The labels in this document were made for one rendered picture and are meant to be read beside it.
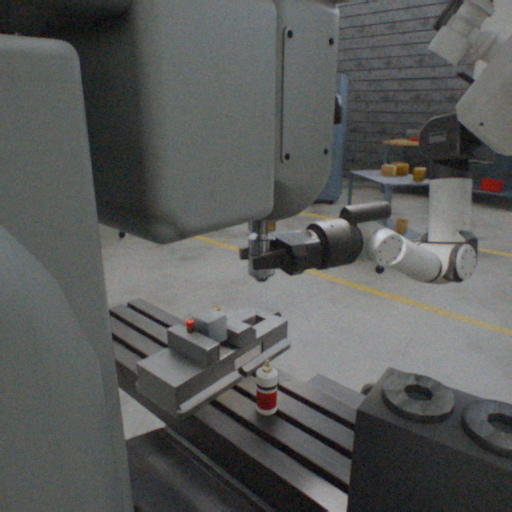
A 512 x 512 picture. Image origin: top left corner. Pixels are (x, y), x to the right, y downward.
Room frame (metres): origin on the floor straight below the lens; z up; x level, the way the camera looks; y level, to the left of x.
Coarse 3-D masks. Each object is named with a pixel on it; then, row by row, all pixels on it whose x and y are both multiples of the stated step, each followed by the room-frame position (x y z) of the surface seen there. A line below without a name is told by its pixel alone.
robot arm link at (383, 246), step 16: (352, 208) 0.77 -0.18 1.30; (368, 208) 0.78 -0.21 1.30; (384, 208) 0.80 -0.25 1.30; (352, 224) 0.76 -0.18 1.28; (368, 224) 0.79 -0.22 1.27; (352, 240) 0.74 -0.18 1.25; (368, 240) 0.76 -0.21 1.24; (384, 240) 0.74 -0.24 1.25; (400, 240) 0.76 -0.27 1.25; (352, 256) 0.74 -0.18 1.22; (368, 256) 0.77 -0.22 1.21; (384, 256) 0.75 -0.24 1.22
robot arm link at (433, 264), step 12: (420, 252) 0.85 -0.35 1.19; (432, 252) 0.89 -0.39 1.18; (444, 252) 0.90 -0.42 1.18; (408, 264) 0.83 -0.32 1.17; (420, 264) 0.84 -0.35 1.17; (432, 264) 0.86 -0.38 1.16; (444, 264) 0.88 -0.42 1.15; (408, 276) 0.87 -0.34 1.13; (420, 276) 0.85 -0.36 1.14; (432, 276) 0.86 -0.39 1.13; (444, 276) 0.87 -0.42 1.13; (456, 276) 0.87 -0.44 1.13
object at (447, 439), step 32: (384, 384) 0.49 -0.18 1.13; (416, 384) 0.49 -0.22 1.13; (384, 416) 0.44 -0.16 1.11; (416, 416) 0.43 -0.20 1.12; (448, 416) 0.44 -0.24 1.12; (480, 416) 0.43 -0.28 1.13; (352, 448) 0.46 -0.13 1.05; (384, 448) 0.44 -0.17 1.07; (416, 448) 0.41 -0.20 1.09; (448, 448) 0.39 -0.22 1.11; (480, 448) 0.39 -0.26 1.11; (352, 480) 0.46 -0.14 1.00; (384, 480) 0.43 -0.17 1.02; (416, 480) 0.41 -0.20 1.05; (448, 480) 0.39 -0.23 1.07; (480, 480) 0.37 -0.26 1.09
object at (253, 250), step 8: (248, 248) 0.70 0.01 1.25; (256, 248) 0.69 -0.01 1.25; (264, 248) 0.69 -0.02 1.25; (272, 248) 0.70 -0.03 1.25; (248, 256) 0.71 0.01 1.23; (248, 264) 0.71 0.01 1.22; (248, 272) 0.71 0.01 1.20; (256, 272) 0.69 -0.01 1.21; (264, 272) 0.69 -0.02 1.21; (272, 272) 0.70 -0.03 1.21
